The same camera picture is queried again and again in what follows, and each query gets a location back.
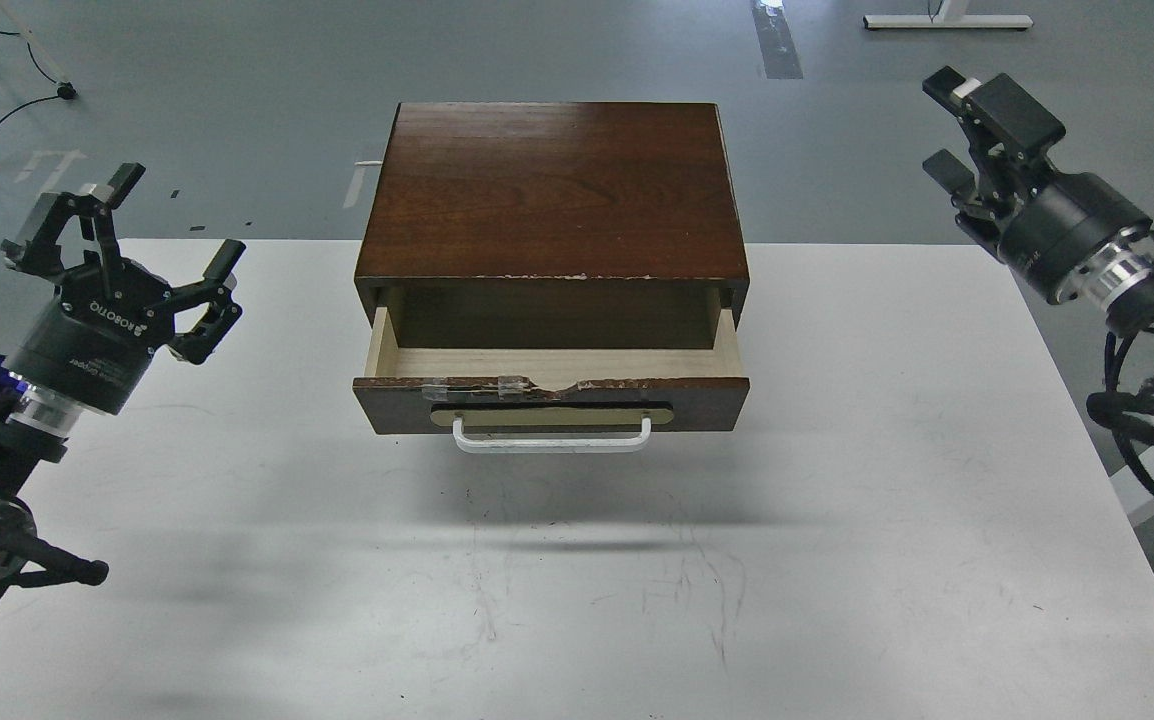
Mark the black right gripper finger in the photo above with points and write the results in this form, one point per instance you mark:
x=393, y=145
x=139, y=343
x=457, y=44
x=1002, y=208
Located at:
x=1009, y=134
x=985, y=199

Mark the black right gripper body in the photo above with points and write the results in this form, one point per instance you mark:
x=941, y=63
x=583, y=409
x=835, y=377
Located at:
x=1074, y=216

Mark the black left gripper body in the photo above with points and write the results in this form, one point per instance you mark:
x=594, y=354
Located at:
x=92, y=345

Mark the wooden drawer with white handle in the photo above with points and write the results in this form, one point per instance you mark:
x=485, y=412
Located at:
x=515, y=370

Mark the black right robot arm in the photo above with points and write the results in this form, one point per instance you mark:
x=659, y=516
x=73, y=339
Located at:
x=1119, y=279

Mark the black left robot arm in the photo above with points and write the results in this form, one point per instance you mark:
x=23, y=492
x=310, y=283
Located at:
x=63, y=230

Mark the white table base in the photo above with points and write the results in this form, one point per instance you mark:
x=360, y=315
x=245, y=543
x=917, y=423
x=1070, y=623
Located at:
x=948, y=15

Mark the dark wooden cabinet box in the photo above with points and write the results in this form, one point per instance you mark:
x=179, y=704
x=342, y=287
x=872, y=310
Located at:
x=554, y=191

